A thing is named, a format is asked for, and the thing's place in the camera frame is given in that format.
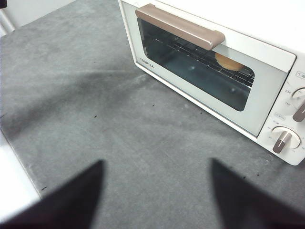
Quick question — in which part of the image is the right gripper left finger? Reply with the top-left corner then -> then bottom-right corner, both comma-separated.
0,159 -> 105,229

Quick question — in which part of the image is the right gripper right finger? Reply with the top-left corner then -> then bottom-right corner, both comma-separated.
211,157 -> 305,229

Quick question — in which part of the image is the glass oven door with handle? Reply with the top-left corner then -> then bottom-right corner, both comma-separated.
120,0 -> 297,138

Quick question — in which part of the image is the golden bread loaf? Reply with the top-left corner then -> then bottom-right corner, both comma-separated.
215,52 -> 243,71

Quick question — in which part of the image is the timer knob on oven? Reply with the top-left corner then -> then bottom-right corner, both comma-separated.
271,126 -> 301,155

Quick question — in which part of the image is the temperature knob on oven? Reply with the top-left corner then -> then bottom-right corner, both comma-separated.
292,87 -> 305,123

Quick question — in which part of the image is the cream Toshiba toaster oven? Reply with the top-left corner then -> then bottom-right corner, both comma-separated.
117,0 -> 305,167

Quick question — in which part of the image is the wire oven rack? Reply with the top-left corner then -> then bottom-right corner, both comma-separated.
142,33 -> 255,87

